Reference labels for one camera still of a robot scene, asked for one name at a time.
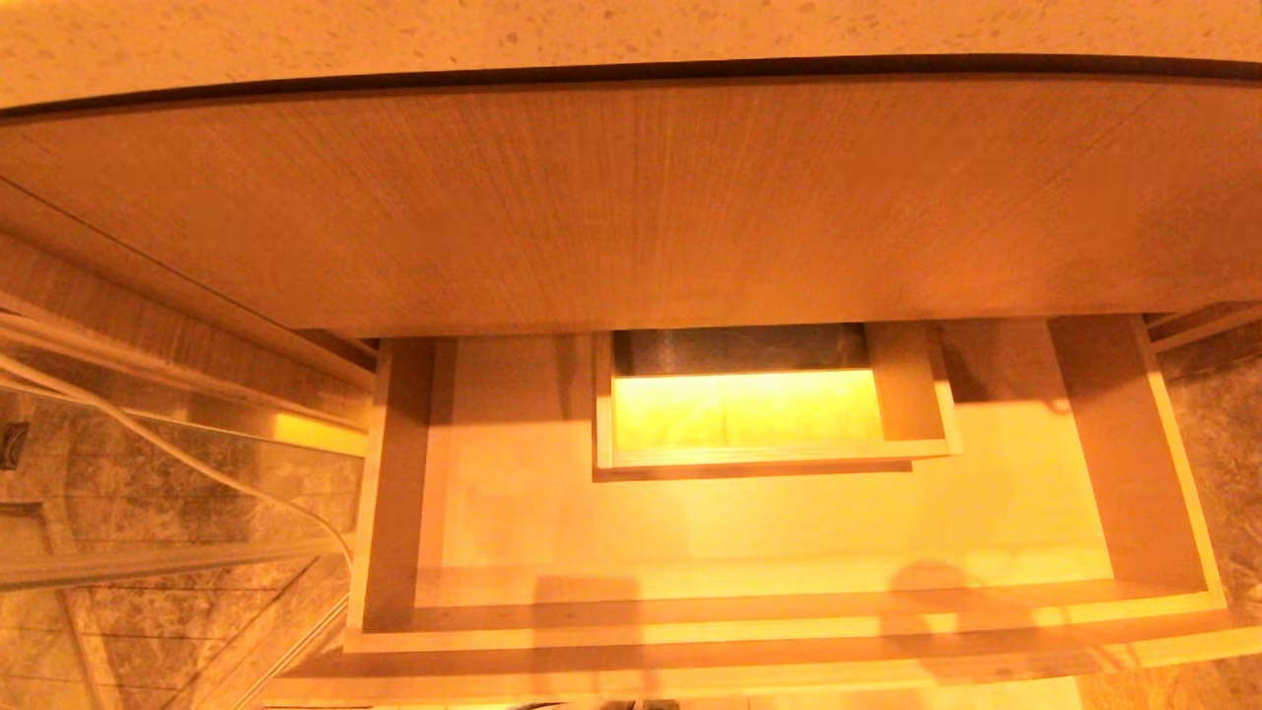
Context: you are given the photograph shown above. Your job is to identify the wooden vanity drawer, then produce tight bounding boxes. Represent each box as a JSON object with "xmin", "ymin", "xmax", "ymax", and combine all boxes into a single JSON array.
[{"xmin": 276, "ymin": 314, "xmax": 1262, "ymax": 710}]

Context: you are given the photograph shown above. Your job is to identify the wooden drawer pipe cutout box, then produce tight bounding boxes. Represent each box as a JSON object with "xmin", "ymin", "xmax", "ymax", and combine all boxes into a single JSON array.
[{"xmin": 592, "ymin": 320, "xmax": 963, "ymax": 482}]

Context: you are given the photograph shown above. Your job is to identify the wooden vanity cabinet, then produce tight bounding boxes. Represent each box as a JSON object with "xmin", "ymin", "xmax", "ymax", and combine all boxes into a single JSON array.
[{"xmin": 0, "ymin": 57, "xmax": 1262, "ymax": 391}]

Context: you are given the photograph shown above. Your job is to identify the speckled stone countertop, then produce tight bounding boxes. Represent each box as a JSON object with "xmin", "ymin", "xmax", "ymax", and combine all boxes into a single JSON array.
[{"xmin": 0, "ymin": 0, "xmax": 1262, "ymax": 109}]

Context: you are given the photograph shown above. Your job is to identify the thin white cable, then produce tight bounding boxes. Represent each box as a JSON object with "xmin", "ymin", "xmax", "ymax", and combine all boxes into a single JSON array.
[{"xmin": 0, "ymin": 350, "xmax": 356, "ymax": 568}]

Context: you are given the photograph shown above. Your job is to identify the glass shower partition metal frame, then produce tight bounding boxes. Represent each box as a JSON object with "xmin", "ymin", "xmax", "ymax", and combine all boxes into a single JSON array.
[{"xmin": 0, "ymin": 314, "xmax": 374, "ymax": 710}]

